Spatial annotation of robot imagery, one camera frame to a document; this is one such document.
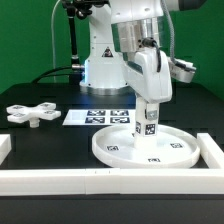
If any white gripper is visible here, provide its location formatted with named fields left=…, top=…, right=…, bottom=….
left=124, top=48, right=196, bottom=120

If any white round table top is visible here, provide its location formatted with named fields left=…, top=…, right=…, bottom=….
left=92, top=125, right=200, bottom=169

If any white cross-shaped table base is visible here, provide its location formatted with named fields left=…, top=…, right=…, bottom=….
left=6, top=102, right=61, bottom=128

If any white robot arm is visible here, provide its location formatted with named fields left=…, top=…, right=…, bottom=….
left=80, top=0, right=204, bottom=121

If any white marker sheet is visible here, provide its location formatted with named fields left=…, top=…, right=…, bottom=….
left=63, top=109, right=135, bottom=126

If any white right fence block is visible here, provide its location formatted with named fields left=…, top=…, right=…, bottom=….
left=197, top=133, right=224, bottom=169

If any white fence block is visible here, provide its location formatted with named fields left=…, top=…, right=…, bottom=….
left=0, top=134, right=12, bottom=165
left=197, top=133, right=224, bottom=169

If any white front fence bar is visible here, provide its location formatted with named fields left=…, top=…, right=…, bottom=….
left=0, top=169, right=224, bottom=196

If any white left fence block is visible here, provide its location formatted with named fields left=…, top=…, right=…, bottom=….
left=0, top=134, right=12, bottom=165

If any black cable on table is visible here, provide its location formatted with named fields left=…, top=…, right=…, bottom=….
left=30, top=65, right=83, bottom=84

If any grey hanging cable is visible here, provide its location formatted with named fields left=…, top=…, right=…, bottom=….
left=50, top=0, right=64, bottom=69

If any black camera stand pole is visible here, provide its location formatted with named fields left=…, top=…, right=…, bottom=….
left=60, top=0, right=111, bottom=84

